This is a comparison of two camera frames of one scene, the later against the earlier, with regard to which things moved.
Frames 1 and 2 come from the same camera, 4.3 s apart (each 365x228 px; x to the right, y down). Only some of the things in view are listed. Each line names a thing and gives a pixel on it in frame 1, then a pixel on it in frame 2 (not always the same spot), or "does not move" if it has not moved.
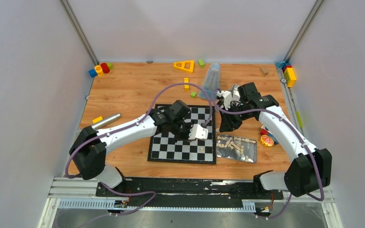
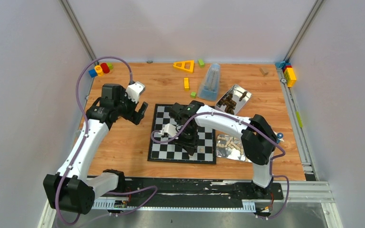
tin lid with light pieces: [233, 147] does not move
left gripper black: [184, 128] -> [133, 111]
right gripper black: [227, 124] -> [190, 146]
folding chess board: [164, 147] does not move
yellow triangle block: [187, 65] does not move
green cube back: [201, 63] does not move
